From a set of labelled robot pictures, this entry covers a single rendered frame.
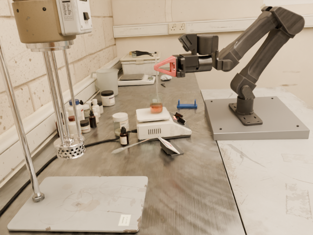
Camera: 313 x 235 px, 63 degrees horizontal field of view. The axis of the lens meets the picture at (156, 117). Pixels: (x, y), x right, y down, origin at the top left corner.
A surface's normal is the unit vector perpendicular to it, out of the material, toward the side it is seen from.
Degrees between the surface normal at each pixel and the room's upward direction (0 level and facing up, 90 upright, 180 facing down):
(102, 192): 0
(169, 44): 90
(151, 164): 0
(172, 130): 90
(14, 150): 90
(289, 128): 5
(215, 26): 90
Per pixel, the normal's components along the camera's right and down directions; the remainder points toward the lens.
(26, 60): 1.00, -0.03
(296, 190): -0.06, -0.93
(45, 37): 0.31, 0.33
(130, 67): -0.03, 0.42
